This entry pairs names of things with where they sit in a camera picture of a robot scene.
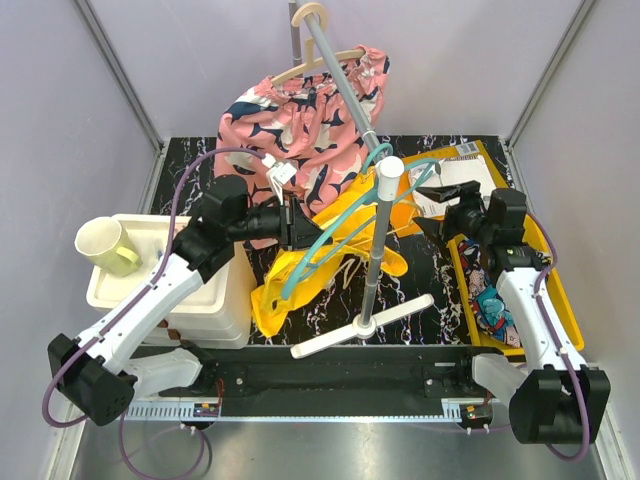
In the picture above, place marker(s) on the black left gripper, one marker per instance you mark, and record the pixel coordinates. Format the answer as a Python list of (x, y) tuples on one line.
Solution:
[(296, 230)]

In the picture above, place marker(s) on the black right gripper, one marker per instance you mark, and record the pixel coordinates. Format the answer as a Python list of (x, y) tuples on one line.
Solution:
[(439, 231)]

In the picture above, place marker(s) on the teal plastic hanger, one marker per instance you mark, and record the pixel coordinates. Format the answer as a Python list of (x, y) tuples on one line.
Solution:
[(304, 269)]

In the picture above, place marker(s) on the yellow shorts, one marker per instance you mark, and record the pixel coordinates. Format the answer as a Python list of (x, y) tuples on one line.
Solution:
[(269, 309)]

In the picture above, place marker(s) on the comic print shorts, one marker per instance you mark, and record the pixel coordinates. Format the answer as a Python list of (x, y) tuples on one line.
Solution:
[(488, 308)]

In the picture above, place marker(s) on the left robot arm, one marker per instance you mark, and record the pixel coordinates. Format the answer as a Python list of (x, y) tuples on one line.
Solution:
[(96, 370)]

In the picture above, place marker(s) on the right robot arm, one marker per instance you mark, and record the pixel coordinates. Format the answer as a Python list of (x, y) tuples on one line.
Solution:
[(559, 399)]

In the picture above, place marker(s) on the pink patterned shorts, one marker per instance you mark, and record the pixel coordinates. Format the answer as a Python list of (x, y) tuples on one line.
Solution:
[(304, 122)]

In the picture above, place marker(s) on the beige wooden hanger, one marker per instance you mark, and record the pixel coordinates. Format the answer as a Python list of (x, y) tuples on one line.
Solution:
[(316, 52)]

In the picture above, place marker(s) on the white paper booklet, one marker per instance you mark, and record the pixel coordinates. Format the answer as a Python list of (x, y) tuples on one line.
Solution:
[(447, 172)]

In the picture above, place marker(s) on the orange envelope with label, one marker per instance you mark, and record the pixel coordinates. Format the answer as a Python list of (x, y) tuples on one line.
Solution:
[(494, 157)]

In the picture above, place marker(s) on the silver clothes rack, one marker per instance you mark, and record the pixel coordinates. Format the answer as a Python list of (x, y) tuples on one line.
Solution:
[(387, 171)]

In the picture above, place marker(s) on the yellow plastic tray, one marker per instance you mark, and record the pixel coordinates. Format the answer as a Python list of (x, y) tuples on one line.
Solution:
[(554, 286)]

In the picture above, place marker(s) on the white foam box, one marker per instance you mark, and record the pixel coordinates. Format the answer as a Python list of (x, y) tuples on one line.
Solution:
[(218, 315)]

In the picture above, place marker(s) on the cream yellow mug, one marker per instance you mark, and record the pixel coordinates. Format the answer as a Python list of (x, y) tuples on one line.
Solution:
[(105, 242)]

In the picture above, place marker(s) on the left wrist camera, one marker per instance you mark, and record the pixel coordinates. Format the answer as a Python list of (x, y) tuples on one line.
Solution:
[(278, 174)]

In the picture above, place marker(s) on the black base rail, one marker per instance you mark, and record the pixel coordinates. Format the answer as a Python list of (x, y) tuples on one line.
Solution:
[(351, 373)]

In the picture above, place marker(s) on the white cable duct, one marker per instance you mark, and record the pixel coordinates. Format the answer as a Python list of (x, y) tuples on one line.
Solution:
[(467, 412)]

